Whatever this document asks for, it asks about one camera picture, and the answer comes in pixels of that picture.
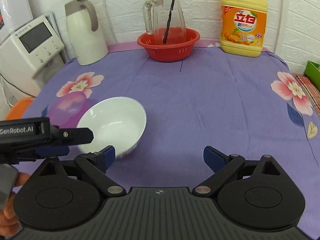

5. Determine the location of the white bowl red pattern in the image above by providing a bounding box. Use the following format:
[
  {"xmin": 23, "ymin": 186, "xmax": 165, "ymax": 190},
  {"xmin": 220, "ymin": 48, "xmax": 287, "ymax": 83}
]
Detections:
[{"xmin": 77, "ymin": 96, "xmax": 147, "ymax": 159}]

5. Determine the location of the person's left hand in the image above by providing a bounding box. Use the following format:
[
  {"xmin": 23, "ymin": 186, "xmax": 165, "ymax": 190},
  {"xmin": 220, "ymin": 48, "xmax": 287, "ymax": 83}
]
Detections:
[{"xmin": 0, "ymin": 172, "xmax": 32, "ymax": 238}]

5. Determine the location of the purple translucent plastic bowl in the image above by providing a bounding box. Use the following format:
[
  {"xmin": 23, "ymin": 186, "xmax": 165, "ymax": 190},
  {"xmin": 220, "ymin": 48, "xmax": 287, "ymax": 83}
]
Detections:
[{"xmin": 47, "ymin": 92, "xmax": 87, "ymax": 128}]

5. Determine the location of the orange plastic basin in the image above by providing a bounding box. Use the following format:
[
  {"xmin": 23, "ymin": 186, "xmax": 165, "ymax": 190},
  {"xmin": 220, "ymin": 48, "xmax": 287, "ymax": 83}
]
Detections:
[{"xmin": 4, "ymin": 97, "xmax": 35, "ymax": 121}]

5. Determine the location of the purple floral tablecloth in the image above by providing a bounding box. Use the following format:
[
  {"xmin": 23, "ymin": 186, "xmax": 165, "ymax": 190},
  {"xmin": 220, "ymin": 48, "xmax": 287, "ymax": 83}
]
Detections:
[{"xmin": 24, "ymin": 47, "xmax": 319, "ymax": 239}]

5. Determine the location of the white water dispenser appliance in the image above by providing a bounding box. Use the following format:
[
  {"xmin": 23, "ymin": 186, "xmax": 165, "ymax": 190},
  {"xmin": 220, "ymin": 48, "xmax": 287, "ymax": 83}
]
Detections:
[{"xmin": 1, "ymin": 15, "xmax": 65, "ymax": 100}]

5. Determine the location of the green box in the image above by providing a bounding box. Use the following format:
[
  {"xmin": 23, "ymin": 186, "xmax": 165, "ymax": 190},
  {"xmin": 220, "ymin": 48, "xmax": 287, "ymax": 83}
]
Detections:
[{"xmin": 304, "ymin": 61, "xmax": 320, "ymax": 90}]

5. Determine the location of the red plastic colander basket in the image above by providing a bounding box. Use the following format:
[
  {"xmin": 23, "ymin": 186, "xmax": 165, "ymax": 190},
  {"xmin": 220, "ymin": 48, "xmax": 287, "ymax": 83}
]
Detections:
[{"xmin": 137, "ymin": 28, "xmax": 200, "ymax": 62}]

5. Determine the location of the clear glass pitcher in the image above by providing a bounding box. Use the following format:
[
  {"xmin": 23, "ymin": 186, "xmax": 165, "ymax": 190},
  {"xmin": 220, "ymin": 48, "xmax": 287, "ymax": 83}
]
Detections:
[{"xmin": 143, "ymin": 0, "xmax": 187, "ymax": 44}]

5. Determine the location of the yellow dish soap bottle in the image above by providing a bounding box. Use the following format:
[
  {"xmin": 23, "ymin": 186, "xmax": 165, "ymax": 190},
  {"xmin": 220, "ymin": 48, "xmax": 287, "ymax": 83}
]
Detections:
[{"xmin": 220, "ymin": 0, "xmax": 268, "ymax": 57}]

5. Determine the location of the black stirring stick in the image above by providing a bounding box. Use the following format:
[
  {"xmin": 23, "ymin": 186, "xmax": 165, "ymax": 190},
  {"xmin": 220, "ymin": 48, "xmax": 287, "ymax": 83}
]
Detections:
[{"xmin": 163, "ymin": 0, "xmax": 175, "ymax": 44}]

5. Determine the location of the grey appliance cable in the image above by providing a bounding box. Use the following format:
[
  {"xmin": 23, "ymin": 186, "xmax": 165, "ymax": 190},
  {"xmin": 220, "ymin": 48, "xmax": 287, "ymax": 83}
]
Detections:
[{"xmin": 0, "ymin": 76, "xmax": 37, "ymax": 99}]

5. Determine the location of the white thermos jug grey handle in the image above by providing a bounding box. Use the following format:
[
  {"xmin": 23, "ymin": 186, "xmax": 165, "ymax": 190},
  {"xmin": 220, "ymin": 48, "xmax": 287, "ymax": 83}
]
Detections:
[{"xmin": 65, "ymin": 0, "xmax": 108, "ymax": 66}]

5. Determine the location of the white wall water purifier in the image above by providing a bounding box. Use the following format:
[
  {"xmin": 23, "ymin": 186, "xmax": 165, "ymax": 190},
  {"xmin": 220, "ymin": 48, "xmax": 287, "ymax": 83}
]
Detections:
[{"xmin": 1, "ymin": 0, "xmax": 33, "ymax": 43}]

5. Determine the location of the white wall pipe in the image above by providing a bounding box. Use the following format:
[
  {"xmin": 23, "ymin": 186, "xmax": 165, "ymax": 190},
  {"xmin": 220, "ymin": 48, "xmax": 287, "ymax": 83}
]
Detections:
[{"xmin": 274, "ymin": 0, "xmax": 290, "ymax": 55}]

